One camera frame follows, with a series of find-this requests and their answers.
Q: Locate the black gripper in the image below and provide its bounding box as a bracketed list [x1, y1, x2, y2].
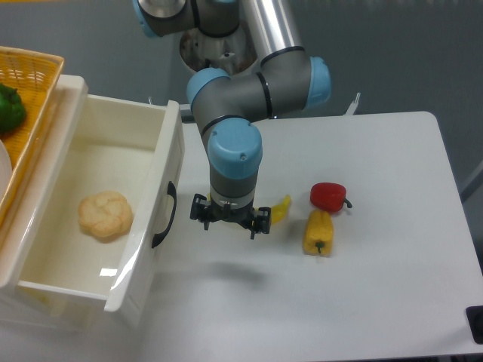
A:
[189, 190, 272, 240]

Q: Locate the white top drawer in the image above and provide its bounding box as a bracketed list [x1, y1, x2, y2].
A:
[17, 95, 184, 328]

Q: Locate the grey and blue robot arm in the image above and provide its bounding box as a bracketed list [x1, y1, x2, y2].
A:
[133, 1, 331, 235]

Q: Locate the white drawer cabinet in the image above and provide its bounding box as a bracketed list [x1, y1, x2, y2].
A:
[1, 75, 88, 330]

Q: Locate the yellow banana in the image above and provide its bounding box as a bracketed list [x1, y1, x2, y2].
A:
[270, 195, 291, 225]

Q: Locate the yellow bell pepper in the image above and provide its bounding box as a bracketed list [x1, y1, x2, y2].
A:
[303, 210, 334, 256]

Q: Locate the red bell pepper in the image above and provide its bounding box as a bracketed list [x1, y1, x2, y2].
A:
[309, 183, 352, 213]

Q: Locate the bread roll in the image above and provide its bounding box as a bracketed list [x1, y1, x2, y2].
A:
[78, 190, 134, 239]

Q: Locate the white plate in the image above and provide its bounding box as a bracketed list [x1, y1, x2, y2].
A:
[0, 142, 13, 199]

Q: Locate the yellow woven basket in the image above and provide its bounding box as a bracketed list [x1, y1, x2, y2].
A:
[1, 46, 64, 222]

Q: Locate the green bell pepper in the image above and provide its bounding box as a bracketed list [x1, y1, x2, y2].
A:
[1, 84, 26, 133]

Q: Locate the black corner device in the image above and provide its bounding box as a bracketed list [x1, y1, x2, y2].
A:
[466, 305, 483, 345]

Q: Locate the black top drawer handle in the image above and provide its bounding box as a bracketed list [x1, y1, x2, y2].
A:
[151, 181, 177, 249]

